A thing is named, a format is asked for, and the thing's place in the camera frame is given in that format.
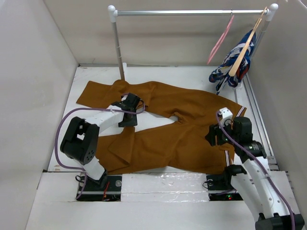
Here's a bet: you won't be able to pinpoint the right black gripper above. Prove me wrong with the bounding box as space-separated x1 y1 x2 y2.
204 118 239 146

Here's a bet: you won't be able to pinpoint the brown trousers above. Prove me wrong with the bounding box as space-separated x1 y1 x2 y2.
77 80 246 174

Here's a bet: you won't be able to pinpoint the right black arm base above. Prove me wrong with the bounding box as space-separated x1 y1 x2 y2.
202 165 247 201

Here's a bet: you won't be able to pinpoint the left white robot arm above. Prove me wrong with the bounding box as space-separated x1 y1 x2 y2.
59 93 145 190

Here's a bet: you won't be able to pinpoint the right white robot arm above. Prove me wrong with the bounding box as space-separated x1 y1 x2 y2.
205 117 305 230

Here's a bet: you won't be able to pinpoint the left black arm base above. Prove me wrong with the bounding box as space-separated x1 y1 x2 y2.
75 174 122 202

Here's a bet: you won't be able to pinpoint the beige wooden hanger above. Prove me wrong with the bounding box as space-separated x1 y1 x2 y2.
228 7 268 77

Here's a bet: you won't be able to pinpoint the pink plastic hanger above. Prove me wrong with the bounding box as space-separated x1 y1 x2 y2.
207 15 235 65

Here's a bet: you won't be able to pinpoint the blue patterned garment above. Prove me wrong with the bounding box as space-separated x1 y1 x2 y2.
208 29 257 94

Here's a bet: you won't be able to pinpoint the white garment rack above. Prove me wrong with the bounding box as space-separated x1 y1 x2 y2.
107 3 279 80

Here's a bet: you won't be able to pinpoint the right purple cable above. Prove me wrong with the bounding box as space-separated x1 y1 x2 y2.
216 110 296 230

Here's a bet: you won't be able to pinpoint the purple cable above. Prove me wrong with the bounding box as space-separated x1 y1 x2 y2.
54 95 146 199
216 110 296 230

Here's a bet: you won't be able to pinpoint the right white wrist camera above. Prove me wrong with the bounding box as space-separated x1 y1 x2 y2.
218 107 233 127

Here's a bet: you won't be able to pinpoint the aluminium rail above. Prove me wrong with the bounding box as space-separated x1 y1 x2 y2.
234 75 274 158

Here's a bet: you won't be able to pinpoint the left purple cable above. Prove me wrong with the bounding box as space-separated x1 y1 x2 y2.
54 95 146 199

